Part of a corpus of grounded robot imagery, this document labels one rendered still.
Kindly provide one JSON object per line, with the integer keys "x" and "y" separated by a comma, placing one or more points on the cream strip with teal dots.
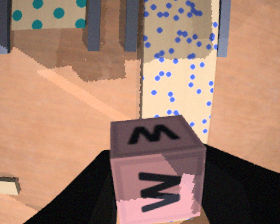
{"x": 38, "y": 14}

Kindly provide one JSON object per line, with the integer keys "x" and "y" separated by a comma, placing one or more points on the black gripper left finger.
{"x": 89, "y": 199}

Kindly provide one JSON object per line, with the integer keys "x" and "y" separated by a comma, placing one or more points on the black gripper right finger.
{"x": 239, "y": 192}

